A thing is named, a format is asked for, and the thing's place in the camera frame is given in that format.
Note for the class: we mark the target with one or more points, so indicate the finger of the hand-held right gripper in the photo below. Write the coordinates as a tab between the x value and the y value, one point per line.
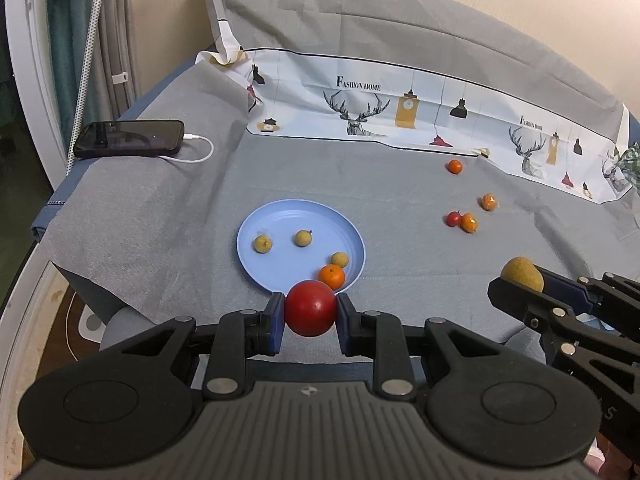
520	301
562	287

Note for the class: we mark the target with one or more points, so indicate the red cherry tomato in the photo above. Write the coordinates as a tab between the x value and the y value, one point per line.
453	218
310	308

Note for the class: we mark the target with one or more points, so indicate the green checkered cloth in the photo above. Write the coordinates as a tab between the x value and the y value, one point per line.
631	157

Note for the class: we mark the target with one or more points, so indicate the grey cloth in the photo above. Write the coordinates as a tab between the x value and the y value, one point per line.
150	210

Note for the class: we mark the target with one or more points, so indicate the plastic-wrapped small orange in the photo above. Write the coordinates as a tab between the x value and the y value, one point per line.
489	202

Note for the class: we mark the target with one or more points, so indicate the grey curtain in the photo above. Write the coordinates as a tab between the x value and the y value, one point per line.
117	25

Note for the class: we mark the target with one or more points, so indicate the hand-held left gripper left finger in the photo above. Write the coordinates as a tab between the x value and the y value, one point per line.
274	325

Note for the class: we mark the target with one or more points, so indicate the white clip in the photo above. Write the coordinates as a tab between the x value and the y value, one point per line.
120	78

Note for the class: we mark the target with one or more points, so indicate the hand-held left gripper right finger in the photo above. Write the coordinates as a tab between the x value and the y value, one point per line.
345	325

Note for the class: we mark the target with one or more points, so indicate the teal curtain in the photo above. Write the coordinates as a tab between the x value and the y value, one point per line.
67	35

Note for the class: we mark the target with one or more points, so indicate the white door frame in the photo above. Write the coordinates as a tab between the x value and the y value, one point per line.
25	60

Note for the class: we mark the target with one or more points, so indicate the brown longan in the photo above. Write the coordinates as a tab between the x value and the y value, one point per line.
522	273
340	260
303	238
262	244

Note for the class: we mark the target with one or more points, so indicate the black smartphone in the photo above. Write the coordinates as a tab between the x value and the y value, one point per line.
130	137

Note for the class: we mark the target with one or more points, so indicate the blue plate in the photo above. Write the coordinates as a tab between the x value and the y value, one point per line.
290	220

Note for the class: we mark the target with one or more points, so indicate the printed deer tablecloth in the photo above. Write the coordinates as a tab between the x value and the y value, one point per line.
400	25

